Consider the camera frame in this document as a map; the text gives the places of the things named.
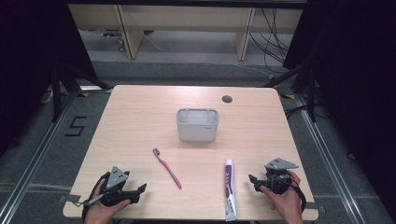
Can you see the small red items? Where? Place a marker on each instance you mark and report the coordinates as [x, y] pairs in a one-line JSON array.
[[120, 43]]

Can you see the grey tape piece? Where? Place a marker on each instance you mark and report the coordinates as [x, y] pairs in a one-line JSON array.
[[69, 198], [313, 205]]

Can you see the grey plastic toothbrush holder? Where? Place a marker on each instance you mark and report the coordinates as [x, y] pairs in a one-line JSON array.
[[197, 130]]

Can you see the pink toothbrush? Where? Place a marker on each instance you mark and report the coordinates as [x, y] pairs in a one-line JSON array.
[[168, 169]]

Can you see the black metal stand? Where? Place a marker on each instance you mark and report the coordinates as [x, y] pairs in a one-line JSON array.
[[311, 93], [56, 93]]

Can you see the white purple toothpaste tube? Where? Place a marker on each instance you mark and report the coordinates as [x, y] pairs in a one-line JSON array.
[[230, 193]]

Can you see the light wooden desk frame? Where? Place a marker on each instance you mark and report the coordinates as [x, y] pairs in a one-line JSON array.
[[186, 18]]

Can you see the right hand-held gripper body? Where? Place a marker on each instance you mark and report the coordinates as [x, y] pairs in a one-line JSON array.
[[280, 163]]

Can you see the yellow black tape marker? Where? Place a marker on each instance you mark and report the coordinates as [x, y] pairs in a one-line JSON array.
[[82, 94], [289, 96]]

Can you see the person's right hand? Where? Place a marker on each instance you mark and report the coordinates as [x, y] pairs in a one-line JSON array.
[[289, 205]]

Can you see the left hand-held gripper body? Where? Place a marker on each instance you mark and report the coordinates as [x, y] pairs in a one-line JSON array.
[[115, 178]]

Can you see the aluminium floor rail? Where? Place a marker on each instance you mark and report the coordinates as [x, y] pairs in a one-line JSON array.
[[330, 161], [34, 158]]

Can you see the black curtain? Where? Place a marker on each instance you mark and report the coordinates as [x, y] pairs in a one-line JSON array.
[[28, 56], [351, 62]]

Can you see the person's left hand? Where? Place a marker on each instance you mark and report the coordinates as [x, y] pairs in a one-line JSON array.
[[98, 213]]

